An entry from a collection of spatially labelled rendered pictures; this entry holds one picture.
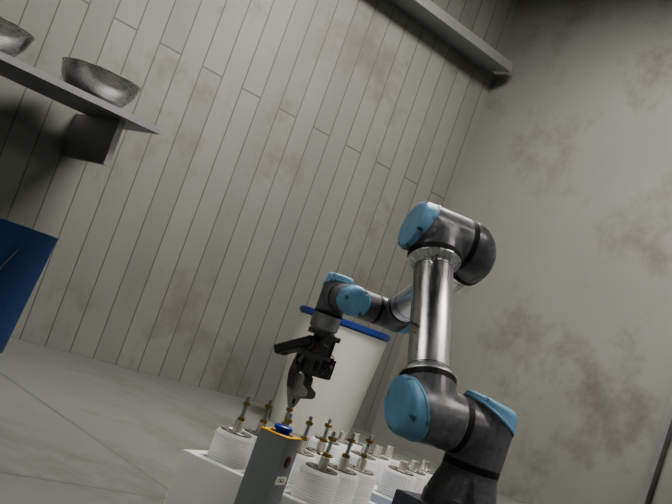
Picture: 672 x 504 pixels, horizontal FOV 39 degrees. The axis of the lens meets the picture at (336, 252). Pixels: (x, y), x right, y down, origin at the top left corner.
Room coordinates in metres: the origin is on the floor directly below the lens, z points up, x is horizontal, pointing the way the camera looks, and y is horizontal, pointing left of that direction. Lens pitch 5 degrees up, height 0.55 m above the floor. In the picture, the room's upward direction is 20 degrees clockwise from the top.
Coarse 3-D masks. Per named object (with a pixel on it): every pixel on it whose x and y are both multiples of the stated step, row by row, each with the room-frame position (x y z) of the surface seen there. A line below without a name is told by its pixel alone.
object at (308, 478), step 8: (304, 464) 2.15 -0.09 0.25; (304, 472) 2.12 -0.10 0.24; (312, 472) 2.11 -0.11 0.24; (320, 472) 2.11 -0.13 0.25; (296, 480) 2.14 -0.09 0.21; (304, 480) 2.12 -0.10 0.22; (312, 480) 2.11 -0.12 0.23; (320, 480) 2.11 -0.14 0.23; (328, 480) 2.11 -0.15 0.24; (336, 480) 2.13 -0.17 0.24; (296, 488) 2.13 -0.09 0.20; (304, 488) 2.11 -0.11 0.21; (312, 488) 2.11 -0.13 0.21; (320, 488) 2.11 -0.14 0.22; (328, 488) 2.12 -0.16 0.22; (336, 488) 2.14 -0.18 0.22; (296, 496) 2.12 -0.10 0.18; (304, 496) 2.11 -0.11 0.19; (312, 496) 2.11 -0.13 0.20; (320, 496) 2.11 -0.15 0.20; (328, 496) 2.12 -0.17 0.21
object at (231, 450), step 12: (216, 432) 2.24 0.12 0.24; (228, 432) 2.22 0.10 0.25; (216, 444) 2.22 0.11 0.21; (228, 444) 2.21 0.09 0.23; (240, 444) 2.21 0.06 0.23; (252, 444) 2.25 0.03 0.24; (216, 456) 2.21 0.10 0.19; (228, 456) 2.21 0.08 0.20; (240, 456) 2.22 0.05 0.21; (240, 468) 2.23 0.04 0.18
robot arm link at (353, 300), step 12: (336, 288) 2.38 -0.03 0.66; (348, 288) 2.32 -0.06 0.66; (360, 288) 2.32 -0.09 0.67; (336, 300) 2.35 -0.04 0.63; (348, 300) 2.31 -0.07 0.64; (360, 300) 2.32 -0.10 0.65; (372, 300) 2.35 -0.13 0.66; (348, 312) 2.32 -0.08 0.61; (360, 312) 2.32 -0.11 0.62; (372, 312) 2.36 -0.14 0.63
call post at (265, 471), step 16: (256, 448) 2.00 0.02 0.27; (272, 448) 1.98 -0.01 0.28; (288, 448) 1.99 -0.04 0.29; (256, 464) 1.99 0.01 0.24; (272, 464) 1.98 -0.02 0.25; (256, 480) 1.99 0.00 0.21; (272, 480) 1.97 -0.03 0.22; (240, 496) 2.00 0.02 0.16; (256, 496) 1.98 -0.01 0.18; (272, 496) 1.99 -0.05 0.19
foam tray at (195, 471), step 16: (192, 464) 2.20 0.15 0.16; (208, 464) 2.19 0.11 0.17; (176, 480) 2.22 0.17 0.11; (192, 480) 2.20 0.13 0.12; (208, 480) 2.18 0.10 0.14; (224, 480) 2.16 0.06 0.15; (240, 480) 2.15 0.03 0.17; (176, 496) 2.21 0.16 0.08; (192, 496) 2.19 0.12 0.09; (208, 496) 2.18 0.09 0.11; (224, 496) 2.16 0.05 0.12; (288, 496) 2.10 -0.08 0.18
